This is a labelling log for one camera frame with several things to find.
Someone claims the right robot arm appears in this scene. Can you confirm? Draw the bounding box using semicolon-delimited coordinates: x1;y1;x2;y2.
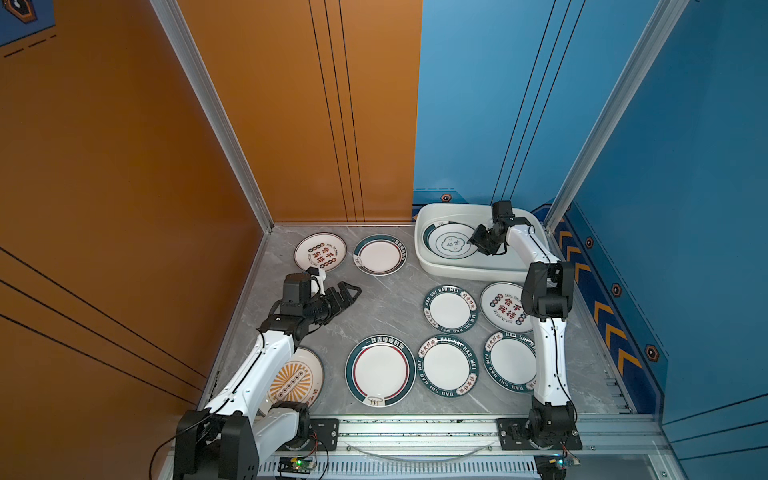
469;220;578;448

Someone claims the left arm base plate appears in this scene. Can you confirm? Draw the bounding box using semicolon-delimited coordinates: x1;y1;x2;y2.
280;418;340;452

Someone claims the circuit board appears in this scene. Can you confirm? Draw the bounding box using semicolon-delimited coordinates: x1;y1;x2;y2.
276;456;318;479
548;450;581;477

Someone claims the aluminium front rail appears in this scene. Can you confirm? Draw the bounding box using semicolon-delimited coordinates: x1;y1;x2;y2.
295;414;686;479

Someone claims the green lettered plate front centre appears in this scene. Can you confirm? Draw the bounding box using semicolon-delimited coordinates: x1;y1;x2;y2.
416;334;479;398

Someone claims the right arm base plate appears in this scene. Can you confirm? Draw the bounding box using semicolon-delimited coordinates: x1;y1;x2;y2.
496;417;584;451

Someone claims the right circuit board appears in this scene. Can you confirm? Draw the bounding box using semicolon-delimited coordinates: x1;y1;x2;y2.
548;450;581;477

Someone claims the green lettered plate front right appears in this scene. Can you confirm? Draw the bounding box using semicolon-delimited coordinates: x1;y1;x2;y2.
483;331;537;393

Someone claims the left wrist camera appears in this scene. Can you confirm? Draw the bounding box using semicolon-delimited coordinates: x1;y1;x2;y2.
282;267;327;305

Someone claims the white plastic bin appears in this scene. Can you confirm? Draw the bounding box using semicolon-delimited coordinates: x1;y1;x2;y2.
415;203;558;284

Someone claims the green lettered plate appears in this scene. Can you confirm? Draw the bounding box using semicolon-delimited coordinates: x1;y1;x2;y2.
423;285;478;334
483;331;537;393
416;334;479;398

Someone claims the coin pattern plate right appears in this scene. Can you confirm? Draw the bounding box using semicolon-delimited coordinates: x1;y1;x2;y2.
480;282;532;333

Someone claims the small green rimmed plate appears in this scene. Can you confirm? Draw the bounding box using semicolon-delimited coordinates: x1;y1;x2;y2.
353;234;407;276

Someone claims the green red rimmed plate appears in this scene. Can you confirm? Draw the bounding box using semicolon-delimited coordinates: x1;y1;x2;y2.
422;221;481;261

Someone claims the left circuit board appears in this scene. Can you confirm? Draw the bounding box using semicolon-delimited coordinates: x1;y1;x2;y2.
276;456;318;479

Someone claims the plate with red coin pattern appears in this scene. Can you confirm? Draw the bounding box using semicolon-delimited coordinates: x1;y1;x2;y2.
293;232;347;272

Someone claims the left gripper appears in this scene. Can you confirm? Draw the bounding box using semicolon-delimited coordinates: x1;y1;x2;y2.
302;282;360;327

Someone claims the orange sunburst plate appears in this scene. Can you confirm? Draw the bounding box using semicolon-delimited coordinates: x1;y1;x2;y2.
261;347;325;413

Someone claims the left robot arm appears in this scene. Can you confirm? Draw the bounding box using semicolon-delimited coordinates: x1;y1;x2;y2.
171;270;362;479

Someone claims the green lettered plate middle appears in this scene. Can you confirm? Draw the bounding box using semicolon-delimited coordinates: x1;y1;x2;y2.
423;285;478;334

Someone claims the large green red plate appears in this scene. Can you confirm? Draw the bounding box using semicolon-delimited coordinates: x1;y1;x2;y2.
344;334;416;408

